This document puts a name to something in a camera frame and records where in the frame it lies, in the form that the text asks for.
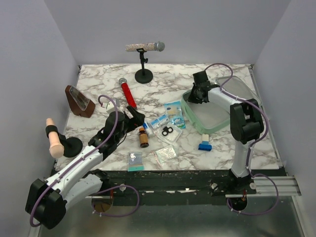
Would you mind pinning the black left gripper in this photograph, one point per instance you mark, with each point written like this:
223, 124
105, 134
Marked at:
137, 120

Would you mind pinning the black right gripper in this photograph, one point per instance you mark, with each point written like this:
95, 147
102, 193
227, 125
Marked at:
191, 98

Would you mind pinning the blue white bandage roll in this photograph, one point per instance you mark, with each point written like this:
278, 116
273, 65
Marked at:
147, 129

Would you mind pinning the brown medicine bottle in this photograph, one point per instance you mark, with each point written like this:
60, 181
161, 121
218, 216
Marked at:
143, 138

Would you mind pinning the alcohol wipes bag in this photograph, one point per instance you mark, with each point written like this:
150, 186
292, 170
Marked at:
159, 121

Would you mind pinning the black scissors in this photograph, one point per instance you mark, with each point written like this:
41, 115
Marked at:
166, 130

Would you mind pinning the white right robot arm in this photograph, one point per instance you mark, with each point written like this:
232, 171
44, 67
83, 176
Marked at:
246, 126

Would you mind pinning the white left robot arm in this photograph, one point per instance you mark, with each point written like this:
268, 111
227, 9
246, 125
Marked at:
49, 199

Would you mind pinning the green medicine kit case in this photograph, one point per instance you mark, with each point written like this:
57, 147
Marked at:
208, 118

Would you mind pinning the red microphone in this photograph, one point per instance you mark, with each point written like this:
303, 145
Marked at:
129, 98

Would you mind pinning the cotton swab packet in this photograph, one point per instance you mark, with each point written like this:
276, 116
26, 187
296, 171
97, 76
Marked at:
174, 113

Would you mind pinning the clear gauze pouch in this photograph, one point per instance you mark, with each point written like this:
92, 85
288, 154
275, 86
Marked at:
172, 137

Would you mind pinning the small teal zip bag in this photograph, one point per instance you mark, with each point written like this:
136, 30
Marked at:
135, 162

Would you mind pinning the black microphone stand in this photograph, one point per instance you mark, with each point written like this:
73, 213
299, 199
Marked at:
143, 75

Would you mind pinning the clear bag of masks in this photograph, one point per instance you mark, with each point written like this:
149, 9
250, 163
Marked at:
165, 154

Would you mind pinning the blue white toy brick stack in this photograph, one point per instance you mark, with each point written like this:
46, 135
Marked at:
205, 145

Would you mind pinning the brown metronome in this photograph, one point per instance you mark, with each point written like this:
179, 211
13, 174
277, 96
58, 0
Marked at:
79, 104

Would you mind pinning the glitter microphone on stand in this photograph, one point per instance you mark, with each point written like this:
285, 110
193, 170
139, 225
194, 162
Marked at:
152, 46

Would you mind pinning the black round stand base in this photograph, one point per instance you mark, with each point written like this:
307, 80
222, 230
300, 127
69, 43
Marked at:
72, 147

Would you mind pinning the beige microphone on stand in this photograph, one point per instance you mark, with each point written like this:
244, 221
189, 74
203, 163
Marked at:
56, 149

